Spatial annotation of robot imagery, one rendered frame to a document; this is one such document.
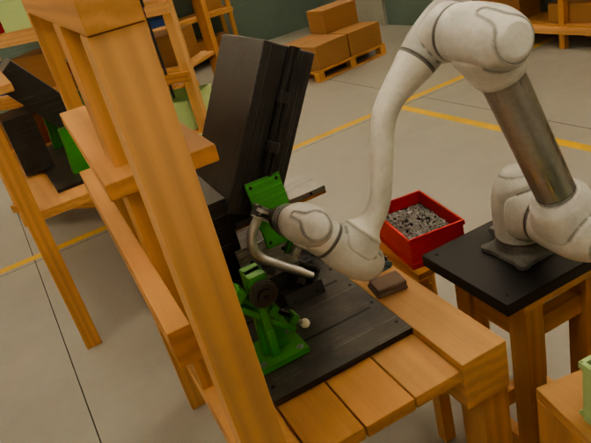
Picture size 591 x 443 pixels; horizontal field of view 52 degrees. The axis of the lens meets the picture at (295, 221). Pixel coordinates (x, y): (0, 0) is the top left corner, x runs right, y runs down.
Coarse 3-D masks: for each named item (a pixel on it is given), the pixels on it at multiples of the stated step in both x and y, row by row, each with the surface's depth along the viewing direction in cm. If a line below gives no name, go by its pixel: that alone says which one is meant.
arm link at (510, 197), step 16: (496, 176) 175; (512, 176) 169; (496, 192) 173; (512, 192) 169; (528, 192) 167; (496, 208) 175; (512, 208) 169; (496, 224) 178; (512, 224) 171; (512, 240) 176; (528, 240) 172
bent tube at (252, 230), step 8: (264, 208) 177; (256, 224) 177; (248, 232) 178; (256, 232) 178; (248, 240) 178; (256, 240) 179; (248, 248) 179; (256, 248) 178; (256, 256) 179; (264, 256) 180; (264, 264) 180; (272, 264) 180; (280, 264) 181; (288, 264) 182; (288, 272) 183; (296, 272) 183; (304, 272) 183; (312, 272) 184
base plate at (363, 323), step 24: (240, 240) 231; (336, 288) 187; (360, 288) 184; (312, 312) 179; (336, 312) 176; (360, 312) 173; (384, 312) 171; (312, 336) 169; (336, 336) 166; (360, 336) 164; (384, 336) 162; (312, 360) 160; (336, 360) 157; (360, 360) 158; (288, 384) 154; (312, 384) 153
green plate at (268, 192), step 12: (264, 180) 181; (276, 180) 182; (252, 192) 180; (264, 192) 181; (276, 192) 183; (264, 204) 182; (276, 204) 183; (264, 228) 182; (264, 240) 183; (276, 240) 184
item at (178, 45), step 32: (160, 0) 398; (192, 0) 437; (0, 32) 465; (32, 32) 440; (160, 32) 446; (192, 32) 448; (32, 64) 469; (160, 64) 433; (192, 64) 422; (0, 96) 494; (192, 96) 427; (192, 128) 445
